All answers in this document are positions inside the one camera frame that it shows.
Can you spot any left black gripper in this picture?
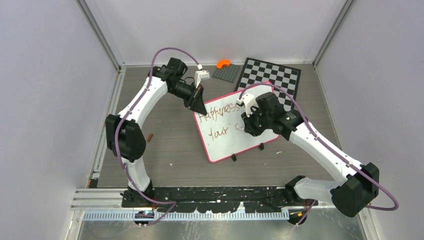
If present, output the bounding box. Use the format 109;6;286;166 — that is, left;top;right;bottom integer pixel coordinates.
169;81;208;116

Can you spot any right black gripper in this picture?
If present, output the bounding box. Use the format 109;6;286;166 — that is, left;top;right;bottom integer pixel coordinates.
241;105;272;136

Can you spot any pink framed whiteboard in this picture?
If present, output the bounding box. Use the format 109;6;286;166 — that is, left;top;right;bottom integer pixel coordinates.
193;90;279;163

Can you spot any red marker cap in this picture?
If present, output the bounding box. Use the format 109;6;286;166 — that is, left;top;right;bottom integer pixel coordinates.
147;133;153;142

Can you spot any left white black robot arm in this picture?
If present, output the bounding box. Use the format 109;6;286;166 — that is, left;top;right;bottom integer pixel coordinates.
105;57;210;207

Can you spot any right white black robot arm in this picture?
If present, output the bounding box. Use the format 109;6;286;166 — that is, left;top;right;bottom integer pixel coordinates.
236;92;380;218

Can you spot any grey lego baseplate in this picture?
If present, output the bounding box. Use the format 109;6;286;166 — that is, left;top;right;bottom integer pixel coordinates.
212;63;241;83

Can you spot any orange curved plastic piece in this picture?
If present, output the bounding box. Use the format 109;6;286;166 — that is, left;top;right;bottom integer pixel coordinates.
216;59;231;69

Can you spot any black white checkerboard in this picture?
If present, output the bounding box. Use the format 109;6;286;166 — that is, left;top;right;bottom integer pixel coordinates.
234;57;301;111

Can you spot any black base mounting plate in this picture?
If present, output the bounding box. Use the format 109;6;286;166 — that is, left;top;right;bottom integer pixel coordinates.
121;186;314;214

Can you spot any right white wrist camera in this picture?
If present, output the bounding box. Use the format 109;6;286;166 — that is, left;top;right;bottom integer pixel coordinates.
236;93;257;118

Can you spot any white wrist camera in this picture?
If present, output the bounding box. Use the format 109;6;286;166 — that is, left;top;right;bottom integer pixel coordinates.
236;93;257;118
194;64;211;88

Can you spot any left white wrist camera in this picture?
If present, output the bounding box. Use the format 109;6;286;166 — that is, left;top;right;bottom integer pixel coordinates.
194;64;211;88

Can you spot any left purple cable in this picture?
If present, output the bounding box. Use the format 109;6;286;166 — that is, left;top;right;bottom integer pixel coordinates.
114;47;204;227

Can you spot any white slotted cable duct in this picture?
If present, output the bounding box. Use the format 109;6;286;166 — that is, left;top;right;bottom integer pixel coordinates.
82;209;290;221

